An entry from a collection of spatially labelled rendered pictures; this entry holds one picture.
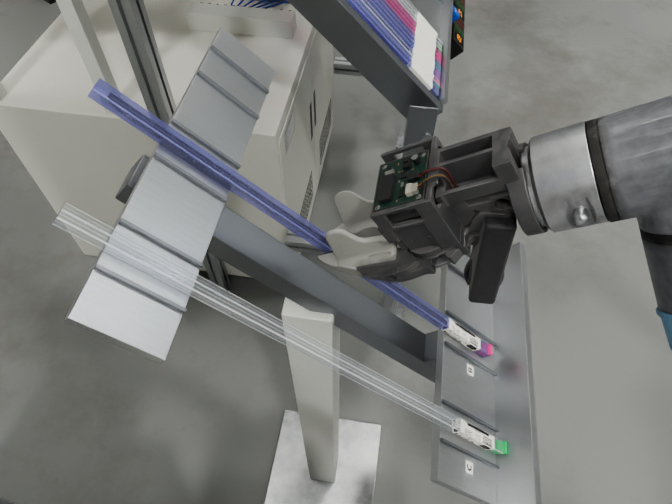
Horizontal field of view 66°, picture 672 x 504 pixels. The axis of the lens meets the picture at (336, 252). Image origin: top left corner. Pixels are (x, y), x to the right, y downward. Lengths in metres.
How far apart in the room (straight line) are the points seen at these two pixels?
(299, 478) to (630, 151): 1.12
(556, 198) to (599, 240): 1.48
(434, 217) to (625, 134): 0.14
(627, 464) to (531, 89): 1.47
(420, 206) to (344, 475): 1.03
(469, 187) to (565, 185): 0.07
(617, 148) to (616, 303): 1.38
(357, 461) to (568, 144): 1.08
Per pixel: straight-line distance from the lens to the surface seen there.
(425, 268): 0.44
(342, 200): 0.48
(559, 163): 0.39
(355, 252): 0.47
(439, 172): 0.40
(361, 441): 1.37
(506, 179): 0.39
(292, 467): 1.36
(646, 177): 0.38
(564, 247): 1.80
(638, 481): 1.54
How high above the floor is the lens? 1.33
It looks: 54 degrees down
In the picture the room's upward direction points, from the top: straight up
